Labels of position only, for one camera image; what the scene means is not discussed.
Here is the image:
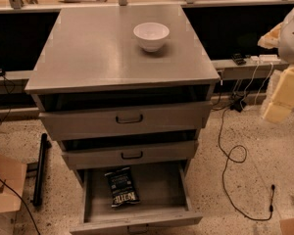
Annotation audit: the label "cardboard box left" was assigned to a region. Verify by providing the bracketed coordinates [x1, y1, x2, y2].
[0, 155, 26, 235]

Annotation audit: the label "black power adapter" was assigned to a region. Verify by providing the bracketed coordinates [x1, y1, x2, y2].
[230, 99, 246, 113]

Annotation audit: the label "white ceramic bowl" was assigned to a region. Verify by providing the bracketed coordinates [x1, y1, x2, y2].
[133, 23, 170, 52]

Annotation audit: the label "cardboard box corner right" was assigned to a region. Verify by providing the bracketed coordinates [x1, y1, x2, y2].
[280, 218, 294, 235]

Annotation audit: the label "black bar on floor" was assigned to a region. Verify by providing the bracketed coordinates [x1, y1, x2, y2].
[32, 133, 48, 207]

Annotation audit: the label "black remote on ledge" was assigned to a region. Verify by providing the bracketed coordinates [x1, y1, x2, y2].
[232, 53, 246, 66]

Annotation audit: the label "top grey drawer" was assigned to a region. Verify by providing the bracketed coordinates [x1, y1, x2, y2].
[39, 101, 212, 141]

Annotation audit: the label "black floor cable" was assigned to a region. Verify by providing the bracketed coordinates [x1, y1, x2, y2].
[218, 106, 276, 222]

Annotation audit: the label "black cable left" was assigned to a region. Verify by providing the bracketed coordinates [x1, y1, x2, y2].
[0, 169, 42, 235]

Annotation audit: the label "white power strip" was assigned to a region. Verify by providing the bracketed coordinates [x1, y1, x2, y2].
[250, 54, 280, 63]

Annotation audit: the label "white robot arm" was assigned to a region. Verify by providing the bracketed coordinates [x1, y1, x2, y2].
[258, 8, 294, 123]

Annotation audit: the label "blue chip bag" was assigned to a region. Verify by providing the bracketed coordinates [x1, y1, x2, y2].
[105, 166, 140, 208]

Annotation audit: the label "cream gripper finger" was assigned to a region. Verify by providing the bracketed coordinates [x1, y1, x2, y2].
[258, 23, 282, 49]
[261, 65, 294, 123]

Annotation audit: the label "middle grey drawer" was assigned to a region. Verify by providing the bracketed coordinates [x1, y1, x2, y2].
[62, 141, 198, 169]

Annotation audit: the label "bottom grey drawer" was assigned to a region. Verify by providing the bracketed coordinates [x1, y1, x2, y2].
[70, 163, 202, 235]

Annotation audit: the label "grey drawer cabinet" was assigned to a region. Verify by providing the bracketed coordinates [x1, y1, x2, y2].
[24, 4, 221, 181]

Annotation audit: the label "grey drawer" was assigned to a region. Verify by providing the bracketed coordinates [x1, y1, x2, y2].
[70, 163, 202, 235]
[39, 101, 212, 141]
[62, 141, 198, 169]

